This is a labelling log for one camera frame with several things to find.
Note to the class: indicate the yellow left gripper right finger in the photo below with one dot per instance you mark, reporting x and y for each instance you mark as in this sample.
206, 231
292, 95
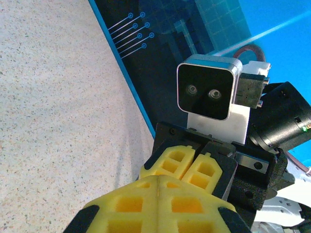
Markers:
192, 218

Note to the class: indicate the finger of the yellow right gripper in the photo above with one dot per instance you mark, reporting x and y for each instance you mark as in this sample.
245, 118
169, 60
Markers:
170, 160
206, 170

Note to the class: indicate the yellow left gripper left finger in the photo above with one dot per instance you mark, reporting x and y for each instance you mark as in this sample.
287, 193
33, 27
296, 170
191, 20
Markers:
131, 218

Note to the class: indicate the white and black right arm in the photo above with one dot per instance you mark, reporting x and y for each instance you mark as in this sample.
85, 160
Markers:
279, 211

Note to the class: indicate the blue table edge strip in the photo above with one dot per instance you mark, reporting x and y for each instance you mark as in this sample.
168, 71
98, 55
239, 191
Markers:
121, 65

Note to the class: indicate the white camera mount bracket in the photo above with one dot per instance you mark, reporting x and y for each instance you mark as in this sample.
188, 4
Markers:
218, 131

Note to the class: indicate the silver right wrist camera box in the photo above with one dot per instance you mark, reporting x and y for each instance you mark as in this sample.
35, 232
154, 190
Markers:
204, 89

